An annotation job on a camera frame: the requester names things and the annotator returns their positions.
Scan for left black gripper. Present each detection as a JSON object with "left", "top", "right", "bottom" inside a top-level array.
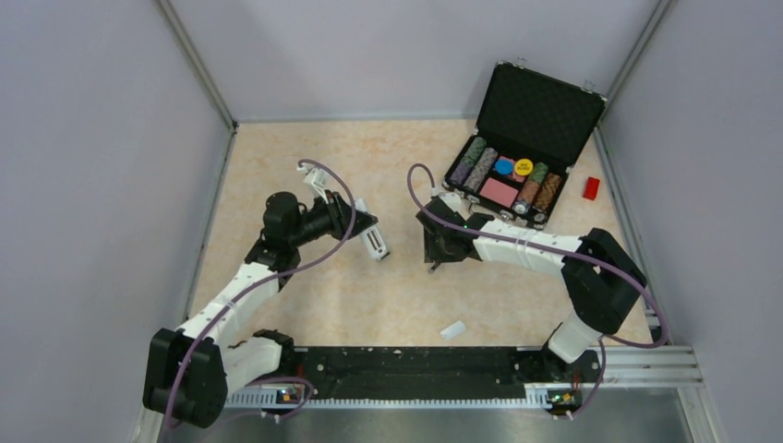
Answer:
[{"left": 289, "top": 188, "right": 378, "bottom": 247}]

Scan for white remote control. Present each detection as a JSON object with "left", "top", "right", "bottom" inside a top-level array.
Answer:
[{"left": 355, "top": 198, "right": 390, "bottom": 261}]

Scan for white battery cover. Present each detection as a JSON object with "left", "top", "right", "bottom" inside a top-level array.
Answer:
[{"left": 440, "top": 320, "right": 466, "bottom": 341}]

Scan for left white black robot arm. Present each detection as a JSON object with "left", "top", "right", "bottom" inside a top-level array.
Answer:
[{"left": 142, "top": 190, "right": 387, "bottom": 428}]

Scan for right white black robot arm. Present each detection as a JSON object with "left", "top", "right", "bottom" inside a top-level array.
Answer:
[{"left": 416, "top": 194, "right": 647, "bottom": 380}]

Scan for purple green chip stack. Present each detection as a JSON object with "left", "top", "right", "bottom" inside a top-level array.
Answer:
[{"left": 448, "top": 137, "right": 487, "bottom": 185}]

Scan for pink card deck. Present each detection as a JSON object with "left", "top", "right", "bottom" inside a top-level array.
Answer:
[{"left": 479, "top": 178, "right": 519, "bottom": 207}]

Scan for blue round chip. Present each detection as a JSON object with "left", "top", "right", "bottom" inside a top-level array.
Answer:
[{"left": 494, "top": 158, "right": 514, "bottom": 175}]

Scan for yellow big blind chip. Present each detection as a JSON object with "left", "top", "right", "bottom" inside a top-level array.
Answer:
[{"left": 513, "top": 159, "right": 535, "bottom": 176}]

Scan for green red chip stack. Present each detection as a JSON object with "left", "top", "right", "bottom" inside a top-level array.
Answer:
[{"left": 512, "top": 162, "right": 549, "bottom": 215}]

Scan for brown orange chip stack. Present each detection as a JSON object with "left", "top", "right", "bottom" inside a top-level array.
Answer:
[{"left": 533, "top": 174, "right": 562, "bottom": 222}]

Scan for black poker chip case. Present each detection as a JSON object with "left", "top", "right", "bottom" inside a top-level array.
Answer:
[{"left": 442, "top": 62, "right": 607, "bottom": 229}]

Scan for red toy brick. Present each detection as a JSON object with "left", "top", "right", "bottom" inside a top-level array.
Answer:
[{"left": 582, "top": 176, "right": 601, "bottom": 201}]

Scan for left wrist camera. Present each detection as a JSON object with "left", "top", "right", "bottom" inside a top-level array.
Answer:
[{"left": 297, "top": 163, "right": 331, "bottom": 200}]

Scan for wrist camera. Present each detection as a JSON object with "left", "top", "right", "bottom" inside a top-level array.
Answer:
[
  {"left": 297, "top": 163, "right": 331, "bottom": 200},
  {"left": 432, "top": 191, "right": 465, "bottom": 215}
]

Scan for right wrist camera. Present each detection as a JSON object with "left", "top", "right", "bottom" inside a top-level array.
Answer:
[{"left": 432, "top": 191, "right": 465, "bottom": 215}]

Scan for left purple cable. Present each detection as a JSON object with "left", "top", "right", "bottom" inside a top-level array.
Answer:
[{"left": 162, "top": 159, "right": 358, "bottom": 430}]

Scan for purple cable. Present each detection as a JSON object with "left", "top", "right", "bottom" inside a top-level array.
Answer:
[
  {"left": 162, "top": 159, "right": 358, "bottom": 430},
  {"left": 407, "top": 162, "right": 671, "bottom": 420}
]

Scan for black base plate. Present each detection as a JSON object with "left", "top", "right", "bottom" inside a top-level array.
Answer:
[{"left": 273, "top": 346, "right": 601, "bottom": 401}]

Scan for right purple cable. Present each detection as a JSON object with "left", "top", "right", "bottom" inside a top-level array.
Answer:
[{"left": 407, "top": 162, "right": 671, "bottom": 420}]

